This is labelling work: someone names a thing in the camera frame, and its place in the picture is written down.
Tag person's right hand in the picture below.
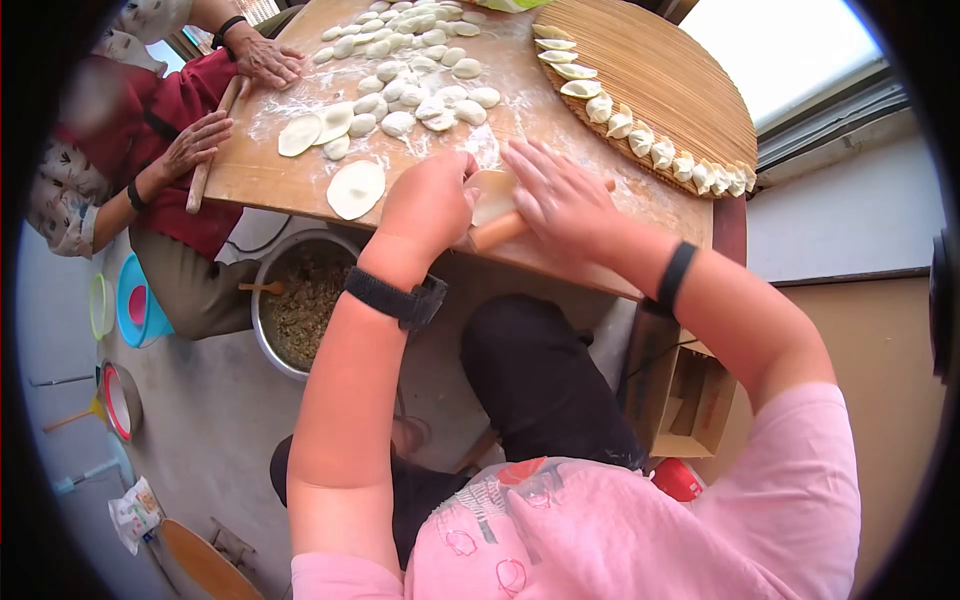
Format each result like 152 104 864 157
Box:
498 138 680 300

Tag person's left hand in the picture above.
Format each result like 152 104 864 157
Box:
357 151 481 291

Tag person's right fingers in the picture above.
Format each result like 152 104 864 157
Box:
498 138 582 230

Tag person's left fingers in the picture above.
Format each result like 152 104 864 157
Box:
438 151 481 226

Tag thin dough wrapper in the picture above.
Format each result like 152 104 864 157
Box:
463 168 520 228

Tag short wooden rolling pin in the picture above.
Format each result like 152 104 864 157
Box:
468 178 618 254

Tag large wooden pastry board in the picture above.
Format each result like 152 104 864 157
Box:
202 0 715 301

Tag flat round dough wrapper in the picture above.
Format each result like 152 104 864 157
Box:
326 159 387 222
277 112 324 159
311 101 356 147

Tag row of folded dumplings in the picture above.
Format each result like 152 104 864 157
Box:
531 23 759 198

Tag pile of dough pieces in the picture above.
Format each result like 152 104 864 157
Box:
312 0 502 162

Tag black wrist band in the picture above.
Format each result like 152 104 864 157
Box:
343 266 450 332
643 240 699 317

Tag round bamboo tray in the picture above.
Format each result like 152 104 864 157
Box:
532 0 759 199

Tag green bag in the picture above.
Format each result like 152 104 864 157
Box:
471 0 558 15

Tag person's legs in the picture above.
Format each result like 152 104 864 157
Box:
270 294 648 571

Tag dark red table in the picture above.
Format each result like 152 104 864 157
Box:
711 193 750 269

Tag metal bowl of filling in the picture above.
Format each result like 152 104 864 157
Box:
250 228 363 384

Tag long wooden rolling pin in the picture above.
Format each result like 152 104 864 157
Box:
184 75 252 216

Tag open cardboard box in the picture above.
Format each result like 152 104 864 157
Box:
621 300 741 459

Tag window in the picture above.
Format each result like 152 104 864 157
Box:
677 0 915 155

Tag red plastic object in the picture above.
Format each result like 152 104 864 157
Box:
651 456 707 504

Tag blue plastic basin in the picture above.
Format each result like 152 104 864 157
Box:
115 252 176 351

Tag person's body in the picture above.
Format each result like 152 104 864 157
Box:
291 382 862 600

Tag green plastic bowl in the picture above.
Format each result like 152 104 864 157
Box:
89 272 117 342

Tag metal pot with red rim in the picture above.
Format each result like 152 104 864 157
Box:
96 359 144 444

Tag oval wooden board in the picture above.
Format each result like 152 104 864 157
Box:
159 518 265 600

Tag white printed packet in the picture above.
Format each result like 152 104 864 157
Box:
108 475 164 557

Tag yellow handled tool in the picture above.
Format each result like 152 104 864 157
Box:
42 396 107 435

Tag blue handled tool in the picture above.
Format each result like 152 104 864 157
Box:
51 433 138 498

